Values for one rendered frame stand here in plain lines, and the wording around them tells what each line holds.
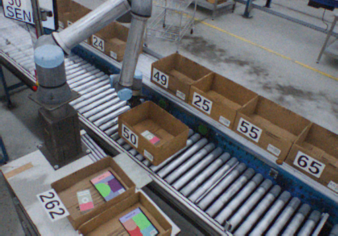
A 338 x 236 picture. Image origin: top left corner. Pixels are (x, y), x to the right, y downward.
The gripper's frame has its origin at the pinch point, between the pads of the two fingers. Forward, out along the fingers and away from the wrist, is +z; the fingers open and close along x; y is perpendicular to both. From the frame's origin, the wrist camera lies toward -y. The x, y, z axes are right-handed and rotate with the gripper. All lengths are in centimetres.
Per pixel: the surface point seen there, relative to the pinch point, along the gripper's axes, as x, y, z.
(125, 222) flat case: 60, 64, 3
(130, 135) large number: 17.5, 22.3, -3.9
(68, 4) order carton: -172, -58, -17
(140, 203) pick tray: 56, 49, 4
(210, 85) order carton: 24, -55, -13
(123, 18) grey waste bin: -270, -223, 72
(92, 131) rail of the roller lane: -13.0, 30.7, 8.2
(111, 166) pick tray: 25, 45, 3
